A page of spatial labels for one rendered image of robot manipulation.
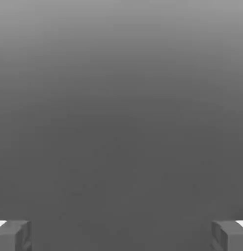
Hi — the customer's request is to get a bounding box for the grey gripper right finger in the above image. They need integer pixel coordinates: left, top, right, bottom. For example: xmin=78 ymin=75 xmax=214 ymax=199
xmin=211 ymin=220 xmax=243 ymax=251

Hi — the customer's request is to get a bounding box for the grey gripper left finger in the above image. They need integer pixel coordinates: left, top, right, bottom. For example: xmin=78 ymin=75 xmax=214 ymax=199
xmin=0 ymin=219 xmax=33 ymax=251

